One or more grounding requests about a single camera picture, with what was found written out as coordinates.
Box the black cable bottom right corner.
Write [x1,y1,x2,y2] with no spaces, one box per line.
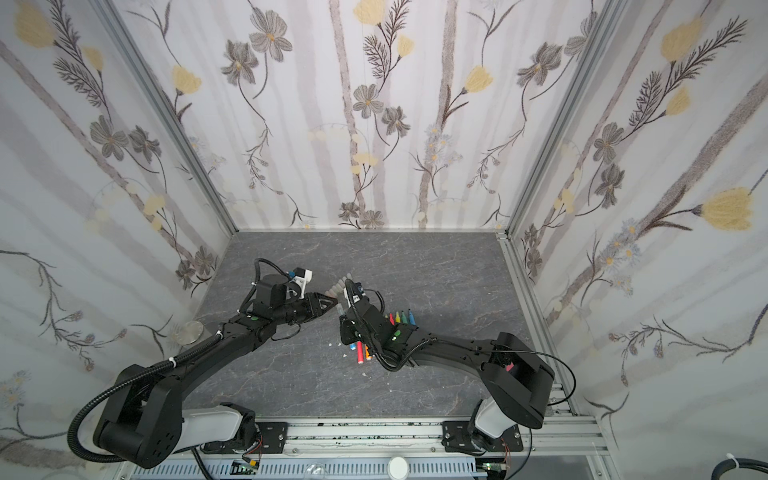
[710,455,768,480]

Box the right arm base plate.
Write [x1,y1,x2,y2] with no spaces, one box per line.
[441,398,524,456]

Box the small green circuit board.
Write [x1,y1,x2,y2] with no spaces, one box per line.
[230,459,260,476]

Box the white vented cable duct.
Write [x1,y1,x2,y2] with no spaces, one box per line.
[126,457,484,479]

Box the right small circuit board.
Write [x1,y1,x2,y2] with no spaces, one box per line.
[476,461,508,480]

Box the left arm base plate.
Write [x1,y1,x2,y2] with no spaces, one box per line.
[201,420,288,455]

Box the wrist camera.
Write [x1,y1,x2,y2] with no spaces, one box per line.
[343,279,368,309]
[289,267,313,298]

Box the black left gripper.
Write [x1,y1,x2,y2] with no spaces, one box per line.
[272,292,339,327]

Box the pink marker pen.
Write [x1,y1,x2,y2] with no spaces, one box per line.
[355,341,365,364]

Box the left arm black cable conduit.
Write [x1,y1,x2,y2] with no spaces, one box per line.
[66,332,223,464]

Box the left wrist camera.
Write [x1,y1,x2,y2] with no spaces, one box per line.
[289,267,313,298]

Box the white round knob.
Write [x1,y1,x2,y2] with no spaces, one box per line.
[387,456,410,480]

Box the aluminium right corner post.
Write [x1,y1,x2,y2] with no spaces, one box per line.
[504,0,629,237]

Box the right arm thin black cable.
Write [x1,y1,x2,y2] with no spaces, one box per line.
[497,344,577,409]

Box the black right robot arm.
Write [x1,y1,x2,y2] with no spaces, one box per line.
[340,300,555,439]

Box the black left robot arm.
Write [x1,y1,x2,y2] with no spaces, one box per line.
[68,276,338,468]

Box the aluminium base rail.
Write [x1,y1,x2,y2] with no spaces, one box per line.
[114,384,621,479]

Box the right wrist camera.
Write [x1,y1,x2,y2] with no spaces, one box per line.
[343,279,368,309]

